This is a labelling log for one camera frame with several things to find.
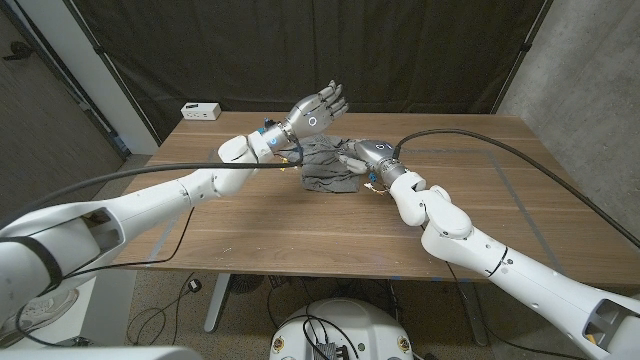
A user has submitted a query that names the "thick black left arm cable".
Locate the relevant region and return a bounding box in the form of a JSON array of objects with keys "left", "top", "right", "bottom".
[{"left": 0, "top": 139, "right": 305, "bottom": 231}]

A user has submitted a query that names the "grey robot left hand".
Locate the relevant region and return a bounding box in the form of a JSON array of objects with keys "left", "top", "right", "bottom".
[{"left": 259, "top": 79, "right": 350, "bottom": 154}]

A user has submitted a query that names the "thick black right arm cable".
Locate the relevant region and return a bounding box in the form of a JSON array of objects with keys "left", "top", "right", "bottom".
[{"left": 392, "top": 128, "right": 640, "bottom": 250}]

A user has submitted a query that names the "black backdrop stand pole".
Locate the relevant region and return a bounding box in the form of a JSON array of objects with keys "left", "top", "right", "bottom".
[
  {"left": 491, "top": 0, "right": 555, "bottom": 115},
  {"left": 62, "top": 0, "right": 164, "bottom": 147}
]

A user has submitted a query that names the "black round floor fan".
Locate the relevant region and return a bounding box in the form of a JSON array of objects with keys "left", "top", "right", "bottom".
[{"left": 228, "top": 273, "right": 265, "bottom": 295}]

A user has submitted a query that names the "thin black left arm wire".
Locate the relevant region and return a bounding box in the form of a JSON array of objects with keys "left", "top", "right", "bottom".
[{"left": 64, "top": 207, "right": 196, "bottom": 281}]

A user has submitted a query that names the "white robot chest rim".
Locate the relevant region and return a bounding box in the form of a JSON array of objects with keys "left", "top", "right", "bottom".
[{"left": 0, "top": 346, "right": 204, "bottom": 360}]

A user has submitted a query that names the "white table leg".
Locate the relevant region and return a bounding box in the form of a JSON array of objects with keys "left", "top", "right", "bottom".
[{"left": 203, "top": 272, "right": 232, "bottom": 334}]

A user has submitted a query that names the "white power strip box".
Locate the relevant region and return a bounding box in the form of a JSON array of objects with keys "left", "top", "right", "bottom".
[{"left": 180, "top": 102, "right": 223, "bottom": 122}]

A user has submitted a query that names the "black door handle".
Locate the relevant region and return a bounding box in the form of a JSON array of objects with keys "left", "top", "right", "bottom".
[{"left": 2, "top": 41, "right": 35, "bottom": 62}]

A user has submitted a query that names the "white floor board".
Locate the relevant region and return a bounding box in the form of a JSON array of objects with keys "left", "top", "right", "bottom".
[{"left": 9, "top": 269, "right": 137, "bottom": 349}]

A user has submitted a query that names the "thin black arm wire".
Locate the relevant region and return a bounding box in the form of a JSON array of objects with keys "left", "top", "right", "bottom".
[
  {"left": 64, "top": 207, "right": 196, "bottom": 281},
  {"left": 444, "top": 260, "right": 586, "bottom": 360}
]

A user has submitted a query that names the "grey sneaker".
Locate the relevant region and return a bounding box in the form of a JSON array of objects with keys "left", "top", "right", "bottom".
[{"left": 0, "top": 288, "right": 80, "bottom": 347}]

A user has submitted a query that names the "small grey electronics box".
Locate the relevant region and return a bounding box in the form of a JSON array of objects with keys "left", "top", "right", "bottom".
[{"left": 312, "top": 342, "right": 351, "bottom": 360}]

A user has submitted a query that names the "grey table leg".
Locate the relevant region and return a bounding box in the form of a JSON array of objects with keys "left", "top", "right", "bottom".
[{"left": 457, "top": 281, "right": 490, "bottom": 347}]

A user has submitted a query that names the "thin black right arm wire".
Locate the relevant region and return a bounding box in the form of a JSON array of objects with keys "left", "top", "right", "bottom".
[{"left": 444, "top": 260, "right": 586, "bottom": 360}]

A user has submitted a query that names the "black floor cable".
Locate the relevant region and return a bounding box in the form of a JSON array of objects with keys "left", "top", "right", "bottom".
[{"left": 127, "top": 272, "right": 201, "bottom": 346}]

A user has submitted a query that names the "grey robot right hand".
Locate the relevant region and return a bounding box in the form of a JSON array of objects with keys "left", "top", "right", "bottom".
[{"left": 335, "top": 139, "right": 409, "bottom": 189}]

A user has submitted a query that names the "black torso cable loop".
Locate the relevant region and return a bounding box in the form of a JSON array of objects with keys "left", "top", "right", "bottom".
[{"left": 294, "top": 314, "right": 361, "bottom": 360}]

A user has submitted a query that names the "white robot torso base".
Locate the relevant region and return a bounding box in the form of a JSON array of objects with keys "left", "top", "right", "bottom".
[{"left": 268, "top": 297, "right": 415, "bottom": 360}]

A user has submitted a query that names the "grey tape rectangle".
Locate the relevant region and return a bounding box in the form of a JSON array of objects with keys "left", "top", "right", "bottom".
[{"left": 144, "top": 147, "right": 571, "bottom": 284}]

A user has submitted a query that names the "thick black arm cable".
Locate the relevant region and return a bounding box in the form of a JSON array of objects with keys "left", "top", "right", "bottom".
[
  {"left": 0, "top": 139, "right": 305, "bottom": 231},
  {"left": 392, "top": 128, "right": 640, "bottom": 250}
]

